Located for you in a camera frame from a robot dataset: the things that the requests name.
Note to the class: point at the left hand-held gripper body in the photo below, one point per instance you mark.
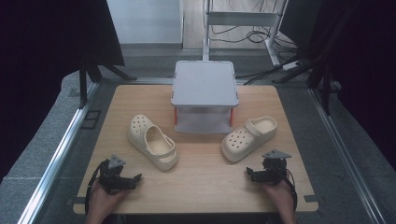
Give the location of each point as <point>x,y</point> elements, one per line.
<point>115,182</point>

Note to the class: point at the black curtain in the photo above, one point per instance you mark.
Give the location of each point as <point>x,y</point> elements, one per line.
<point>46,62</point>
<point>361,68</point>

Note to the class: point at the cream clog shoe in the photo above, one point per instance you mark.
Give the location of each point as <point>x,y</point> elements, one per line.
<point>152,141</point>
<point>247,138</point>

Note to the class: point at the black tripod stand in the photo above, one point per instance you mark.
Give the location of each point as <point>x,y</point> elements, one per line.
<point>93,68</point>
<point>314,62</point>

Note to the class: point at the person's left hand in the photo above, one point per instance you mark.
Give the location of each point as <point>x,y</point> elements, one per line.
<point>104,197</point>

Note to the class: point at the black floor bracket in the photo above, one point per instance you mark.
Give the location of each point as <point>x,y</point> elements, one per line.
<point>91,119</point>

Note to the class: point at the grey two-tier shoe rack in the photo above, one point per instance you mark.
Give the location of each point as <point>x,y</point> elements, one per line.
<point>204,93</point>

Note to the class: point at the aluminium rail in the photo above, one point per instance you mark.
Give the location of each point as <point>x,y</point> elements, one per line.
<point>59,152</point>
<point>342,149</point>

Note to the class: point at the white power strip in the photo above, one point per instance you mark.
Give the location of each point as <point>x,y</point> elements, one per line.
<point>292,65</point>

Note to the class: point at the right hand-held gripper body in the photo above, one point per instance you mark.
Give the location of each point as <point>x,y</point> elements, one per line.
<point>273,172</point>

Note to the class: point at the person's right hand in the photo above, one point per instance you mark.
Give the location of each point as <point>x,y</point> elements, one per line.
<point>278,194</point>

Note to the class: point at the white metal stand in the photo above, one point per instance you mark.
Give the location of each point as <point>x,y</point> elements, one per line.
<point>239,18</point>

